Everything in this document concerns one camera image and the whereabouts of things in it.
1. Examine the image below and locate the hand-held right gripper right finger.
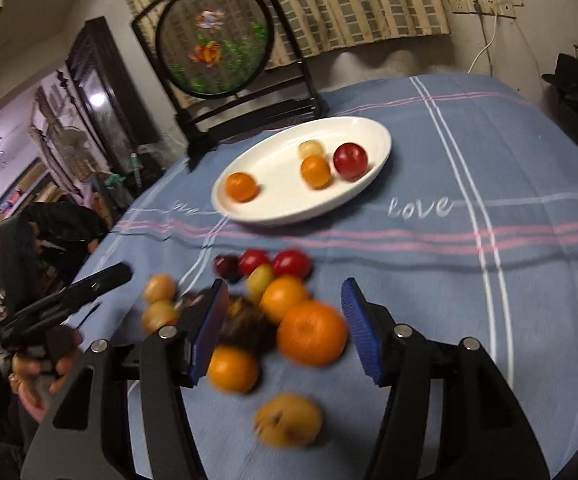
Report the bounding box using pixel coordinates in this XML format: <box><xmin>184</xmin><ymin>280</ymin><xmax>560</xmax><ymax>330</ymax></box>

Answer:
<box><xmin>341</xmin><ymin>277</ymin><xmax>552</xmax><ymax>480</ymax></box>

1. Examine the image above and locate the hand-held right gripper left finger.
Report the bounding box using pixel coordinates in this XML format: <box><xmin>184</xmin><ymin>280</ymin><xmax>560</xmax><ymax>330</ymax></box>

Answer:
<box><xmin>19</xmin><ymin>279</ymin><xmax>230</xmax><ymax>480</ymax></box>

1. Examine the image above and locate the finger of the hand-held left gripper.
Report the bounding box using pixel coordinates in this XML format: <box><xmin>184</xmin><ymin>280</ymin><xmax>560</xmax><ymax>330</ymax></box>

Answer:
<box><xmin>0</xmin><ymin>261</ymin><xmax>134</xmax><ymax>348</ymax></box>

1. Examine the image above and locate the dark passion fruit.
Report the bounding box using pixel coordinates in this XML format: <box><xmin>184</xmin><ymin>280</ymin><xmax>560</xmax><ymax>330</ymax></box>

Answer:
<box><xmin>176</xmin><ymin>290</ymin><xmax>211</xmax><ymax>313</ymax></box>

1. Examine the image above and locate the dark purple mangosteen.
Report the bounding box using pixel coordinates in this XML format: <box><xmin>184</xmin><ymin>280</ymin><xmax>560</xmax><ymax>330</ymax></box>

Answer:
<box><xmin>216</xmin><ymin>296</ymin><xmax>277</xmax><ymax>356</ymax></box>

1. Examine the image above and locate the small orange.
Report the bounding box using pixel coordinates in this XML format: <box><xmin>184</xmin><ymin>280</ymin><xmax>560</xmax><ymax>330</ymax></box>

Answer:
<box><xmin>260</xmin><ymin>275</ymin><xmax>311</xmax><ymax>325</ymax></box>
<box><xmin>225</xmin><ymin>172</ymin><xmax>260</xmax><ymax>204</ymax></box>
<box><xmin>300</xmin><ymin>155</ymin><xmax>332</xmax><ymax>190</ymax></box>
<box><xmin>206</xmin><ymin>346</ymin><xmax>261</xmax><ymax>394</ymax></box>

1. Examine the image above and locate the large orange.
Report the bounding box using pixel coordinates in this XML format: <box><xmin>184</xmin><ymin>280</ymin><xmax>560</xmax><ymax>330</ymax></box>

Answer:
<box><xmin>276</xmin><ymin>300</ymin><xmax>350</xmax><ymax>367</ymax></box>

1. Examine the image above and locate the tan longan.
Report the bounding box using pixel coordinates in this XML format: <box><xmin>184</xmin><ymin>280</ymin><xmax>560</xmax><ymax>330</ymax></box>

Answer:
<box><xmin>142</xmin><ymin>300</ymin><xmax>180</xmax><ymax>335</ymax></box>
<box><xmin>142</xmin><ymin>274</ymin><xmax>177</xmax><ymax>303</ymax></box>

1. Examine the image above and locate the dark red plum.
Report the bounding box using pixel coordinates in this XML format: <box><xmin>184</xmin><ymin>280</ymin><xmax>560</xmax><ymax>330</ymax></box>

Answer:
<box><xmin>213</xmin><ymin>254</ymin><xmax>242</xmax><ymax>283</ymax></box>

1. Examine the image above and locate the small yellow plum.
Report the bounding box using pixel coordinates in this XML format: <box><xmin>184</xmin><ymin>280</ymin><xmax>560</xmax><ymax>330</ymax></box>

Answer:
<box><xmin>245</xmin><ymin>264</ymin><xmax>276</xmax><ymax>303</ymax></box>

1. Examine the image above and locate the yellow pear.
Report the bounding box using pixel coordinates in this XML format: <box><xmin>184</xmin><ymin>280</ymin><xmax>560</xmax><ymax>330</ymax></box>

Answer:
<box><xmin>254</xmin><ymin>394</ymin><xmax>325</xmax><ymax>448</ymax></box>

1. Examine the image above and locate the white oval plate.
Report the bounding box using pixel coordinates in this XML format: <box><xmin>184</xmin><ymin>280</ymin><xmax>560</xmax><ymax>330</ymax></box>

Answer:
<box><xmin>211</xmin><ymin>116</ymin><xmax>394</xmax><ymax>226</ymax></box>

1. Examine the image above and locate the person's left hand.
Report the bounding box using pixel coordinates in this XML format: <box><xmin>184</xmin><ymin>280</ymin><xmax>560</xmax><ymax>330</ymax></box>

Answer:
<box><xmin>9</xmin><ymin>330</ymin><xmax>86</xmax><ymax>423</ymax></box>

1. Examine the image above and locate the blue plaid tablecloth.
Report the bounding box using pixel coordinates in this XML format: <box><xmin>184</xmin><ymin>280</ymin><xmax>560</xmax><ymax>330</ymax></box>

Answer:
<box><xmin>62</xmin><ymin>74</ymin><xmax>578</xmax><ymax>480</ymax></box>

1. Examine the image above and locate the wooden shelf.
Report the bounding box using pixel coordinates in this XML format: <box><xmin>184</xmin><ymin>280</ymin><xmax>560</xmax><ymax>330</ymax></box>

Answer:
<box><xmin>0</xmin><ymin>155</ymin><xmax>65</xmax><ymax>261</ymax></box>

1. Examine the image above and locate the white electric fan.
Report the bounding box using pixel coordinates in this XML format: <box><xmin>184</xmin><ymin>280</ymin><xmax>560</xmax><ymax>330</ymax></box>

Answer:
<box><xmin>54</xmin><ymin>126</ymin><xmax>90</xmax><ymax>158</ymax></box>

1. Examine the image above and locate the red apple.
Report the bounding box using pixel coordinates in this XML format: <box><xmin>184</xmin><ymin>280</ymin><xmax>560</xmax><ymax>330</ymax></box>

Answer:
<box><xmin>332</xmin><ymin>142</ymin><xmax>370</xmax><ymax>181</ymax></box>

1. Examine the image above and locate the dark wooden cabinet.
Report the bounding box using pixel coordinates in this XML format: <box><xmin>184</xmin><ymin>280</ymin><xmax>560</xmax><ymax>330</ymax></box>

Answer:
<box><xmin>65</xmin><ymin>16</ymin><xmax>165</xmax><ymax>161</ymax></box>

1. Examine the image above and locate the round embroidered screen with stand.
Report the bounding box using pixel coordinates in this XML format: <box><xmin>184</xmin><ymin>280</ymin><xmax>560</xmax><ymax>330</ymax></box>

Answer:
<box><xmin>130</xmin><ymin>0</ymin><xmax>331</xmax><ymax>173</ymax></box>

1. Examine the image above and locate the beige checked curtain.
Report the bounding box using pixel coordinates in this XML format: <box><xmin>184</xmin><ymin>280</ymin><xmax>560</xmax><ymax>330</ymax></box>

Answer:
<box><xmin>110</xmin><ymin>0</ymin><xmax>452</xmax><ymax>68</ymax></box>

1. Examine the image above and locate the black hat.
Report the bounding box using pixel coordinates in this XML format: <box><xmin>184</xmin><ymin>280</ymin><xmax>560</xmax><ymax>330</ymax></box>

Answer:
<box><xmin>541</xmin><ymin>52</ymin><xmax>578</xmax><ymax>93</ymax></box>

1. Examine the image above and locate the white cable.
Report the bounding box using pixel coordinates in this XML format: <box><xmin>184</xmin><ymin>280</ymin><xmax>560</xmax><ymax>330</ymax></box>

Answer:
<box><xmin>468</xmin><ymin>10</ymin><xmax>500</xmax><ymax>75</ymax></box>

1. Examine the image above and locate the white double wall socket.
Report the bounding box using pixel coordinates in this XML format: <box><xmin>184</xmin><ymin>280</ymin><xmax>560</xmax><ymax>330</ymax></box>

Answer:
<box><xmin>473</xmin><ymin>0</ymin><xmax>516</xmax><ymax>19</ymax></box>

